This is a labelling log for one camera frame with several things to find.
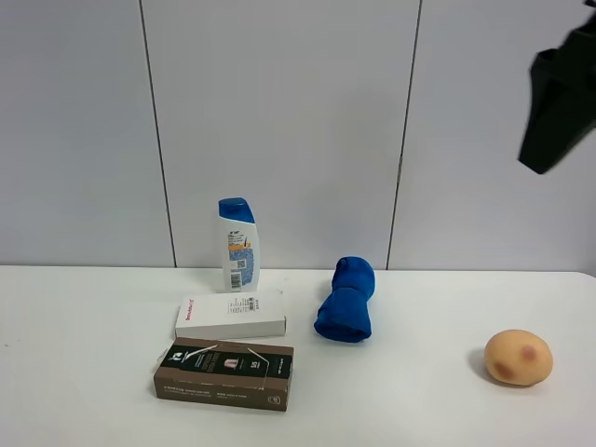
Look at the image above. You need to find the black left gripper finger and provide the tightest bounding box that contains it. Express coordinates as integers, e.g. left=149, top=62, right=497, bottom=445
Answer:
left=518, top=76, right=595, bottom=175

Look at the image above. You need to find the brown coffee capsule box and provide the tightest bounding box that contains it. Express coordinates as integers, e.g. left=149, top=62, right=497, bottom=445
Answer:
left=154, top=337, right=294, bottom=412

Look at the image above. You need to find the rolled blue cloth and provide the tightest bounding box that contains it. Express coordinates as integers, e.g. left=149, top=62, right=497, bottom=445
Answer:
left=314, top=256, right=375, bottom=344

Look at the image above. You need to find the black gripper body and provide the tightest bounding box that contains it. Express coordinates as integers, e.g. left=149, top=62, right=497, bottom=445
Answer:
left=531, top=10, right=595, bottom=93

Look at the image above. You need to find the white cardboard box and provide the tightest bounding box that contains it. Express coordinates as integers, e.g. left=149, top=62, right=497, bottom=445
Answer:
left=175, top=291, right=287, bottom=340

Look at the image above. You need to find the tan potato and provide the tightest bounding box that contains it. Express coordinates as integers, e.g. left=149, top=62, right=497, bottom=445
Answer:
left=483, top=330, right=554, bottom=386

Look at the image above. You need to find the white blue shampoo bottle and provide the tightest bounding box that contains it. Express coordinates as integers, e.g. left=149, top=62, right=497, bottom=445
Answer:
left=217, top=197, right=261, bottom=292

